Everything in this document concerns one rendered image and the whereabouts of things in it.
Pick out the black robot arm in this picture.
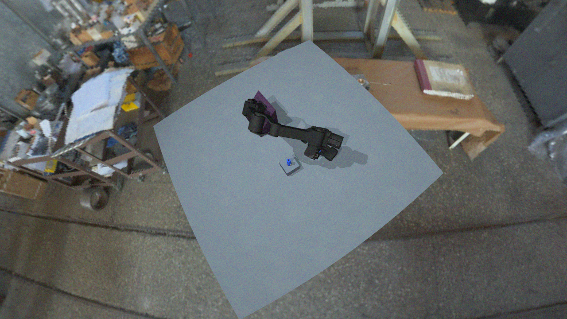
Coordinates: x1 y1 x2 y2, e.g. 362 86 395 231
242 98 344 160

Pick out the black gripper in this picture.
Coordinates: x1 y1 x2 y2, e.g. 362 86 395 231
301 140 338 161

